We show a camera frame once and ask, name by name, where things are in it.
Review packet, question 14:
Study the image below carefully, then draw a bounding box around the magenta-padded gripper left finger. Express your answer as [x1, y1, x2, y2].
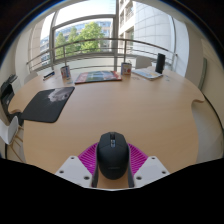
[54, 142, 101, 189]

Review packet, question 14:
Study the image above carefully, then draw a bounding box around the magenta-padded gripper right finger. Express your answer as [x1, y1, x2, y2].
[127, 143, 171, 189]

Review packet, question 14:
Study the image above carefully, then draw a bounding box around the black computer mouse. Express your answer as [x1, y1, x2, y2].
[96, 131, 130, 181]

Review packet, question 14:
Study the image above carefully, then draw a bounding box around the black mouse pad with print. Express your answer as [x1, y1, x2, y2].
[19, 86, 76, 124]

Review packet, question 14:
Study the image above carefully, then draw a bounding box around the white chair with wooden legs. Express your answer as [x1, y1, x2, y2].
[0, 115, 25, 158]

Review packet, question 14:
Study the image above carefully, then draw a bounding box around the red magazine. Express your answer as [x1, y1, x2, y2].
[73, 70, 123, 85]

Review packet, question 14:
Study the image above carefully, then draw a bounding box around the black stapler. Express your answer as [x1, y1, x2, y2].
[42, 70, 56, 81]

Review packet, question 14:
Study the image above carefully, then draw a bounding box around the black office printer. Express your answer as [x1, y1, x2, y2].
[0, 73, 24, 126]

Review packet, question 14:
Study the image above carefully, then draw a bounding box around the metal balcony railing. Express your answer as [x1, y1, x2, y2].
[25, 37, 178, 73]

